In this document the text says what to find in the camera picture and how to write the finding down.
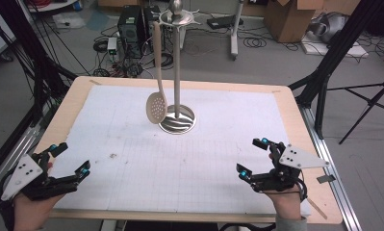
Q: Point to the metal utensil stand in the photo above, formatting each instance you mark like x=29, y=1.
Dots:
x=177, y=80

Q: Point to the black computer tower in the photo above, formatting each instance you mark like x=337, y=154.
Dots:
x=130, y=29
x=149, y=35

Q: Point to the thin wooden stick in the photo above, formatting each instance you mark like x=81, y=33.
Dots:
x=317, y=209

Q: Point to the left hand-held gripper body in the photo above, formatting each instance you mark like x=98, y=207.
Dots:
x=21, y=173

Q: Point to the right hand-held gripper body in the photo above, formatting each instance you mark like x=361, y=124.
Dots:
x=300, y=159

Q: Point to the grey tape piece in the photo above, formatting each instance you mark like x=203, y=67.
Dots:
x=326, y=178

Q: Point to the brown cardboard box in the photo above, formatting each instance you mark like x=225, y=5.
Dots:
x=289, y=19

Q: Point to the beige slotted spoon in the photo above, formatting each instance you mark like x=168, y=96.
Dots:
x=157, y=110

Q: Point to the person's left hand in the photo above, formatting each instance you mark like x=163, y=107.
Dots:
x=30, y=213

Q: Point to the white grid paper mat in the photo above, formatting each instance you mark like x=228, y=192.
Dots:
x=196, y=166

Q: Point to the aluminium rail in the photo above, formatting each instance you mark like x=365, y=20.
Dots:
x=337, y=192
x=11, y=154

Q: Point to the black frame strut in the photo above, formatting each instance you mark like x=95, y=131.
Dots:
x=29, y=48
x=340, y=48

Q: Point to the white flat board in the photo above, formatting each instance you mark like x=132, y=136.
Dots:
x=340, y=50

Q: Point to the white floor stand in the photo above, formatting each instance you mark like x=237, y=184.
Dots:
x=234, y=32

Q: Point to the person's right hand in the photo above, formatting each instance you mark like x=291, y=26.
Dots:
x=286, y=203

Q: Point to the grey bag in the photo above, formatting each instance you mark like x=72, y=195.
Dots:
x=330, y=27

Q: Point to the white box with green light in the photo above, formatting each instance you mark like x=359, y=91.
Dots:
x=112, y=46

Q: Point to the black flat device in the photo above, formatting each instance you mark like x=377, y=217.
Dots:
x=221, y=21

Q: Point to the black tripod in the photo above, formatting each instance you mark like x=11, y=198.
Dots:
x=371, y=102

